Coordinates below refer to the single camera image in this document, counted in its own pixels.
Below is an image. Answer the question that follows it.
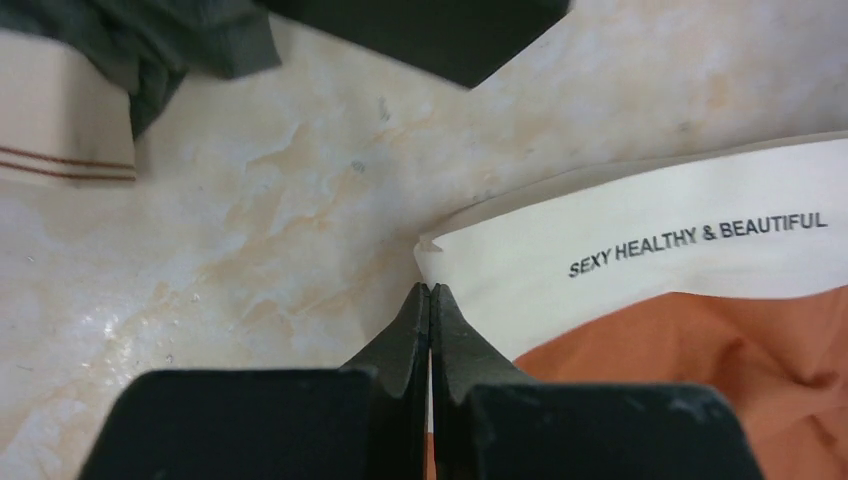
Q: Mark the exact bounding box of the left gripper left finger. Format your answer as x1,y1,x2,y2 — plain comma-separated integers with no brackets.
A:
344,283,430,479

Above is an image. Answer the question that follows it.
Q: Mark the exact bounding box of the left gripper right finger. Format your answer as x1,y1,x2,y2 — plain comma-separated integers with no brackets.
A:
430,284,537,479

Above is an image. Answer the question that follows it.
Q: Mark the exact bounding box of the orange underwear white waistband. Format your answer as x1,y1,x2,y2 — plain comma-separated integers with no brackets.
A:
414,132,847,479

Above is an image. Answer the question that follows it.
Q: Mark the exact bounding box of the olive beige underwear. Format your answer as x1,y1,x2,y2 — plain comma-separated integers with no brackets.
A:
1,1,280,185

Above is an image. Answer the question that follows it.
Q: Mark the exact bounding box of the black box glass lid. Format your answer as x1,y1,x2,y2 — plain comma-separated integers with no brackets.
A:
263,0,571,89

